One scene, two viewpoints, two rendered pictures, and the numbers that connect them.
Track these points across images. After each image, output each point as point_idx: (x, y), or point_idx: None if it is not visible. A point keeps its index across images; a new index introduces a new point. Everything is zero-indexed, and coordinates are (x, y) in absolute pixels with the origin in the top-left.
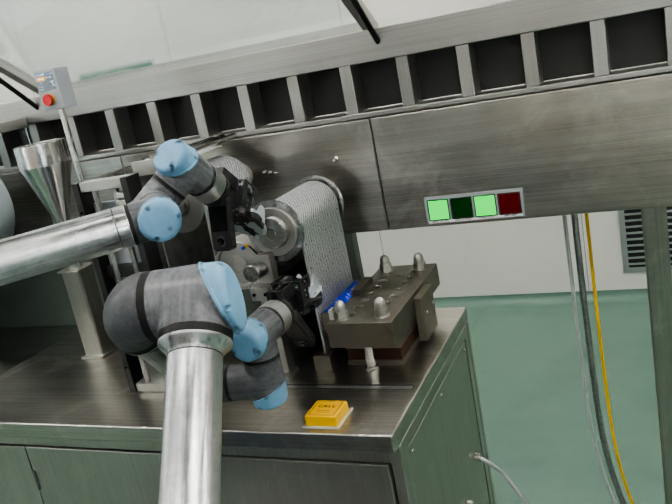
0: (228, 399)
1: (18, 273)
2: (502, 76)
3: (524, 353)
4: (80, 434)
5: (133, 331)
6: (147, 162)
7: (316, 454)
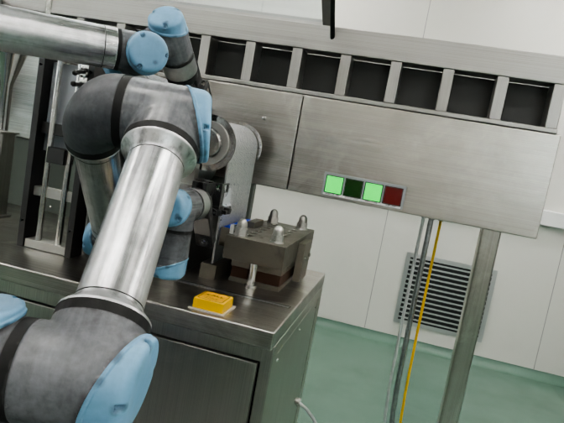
0: None
1: None
2: (415, 99)
3: (310, 357)
4: None
5: (101, 120)
6: None
7: (190, 337)
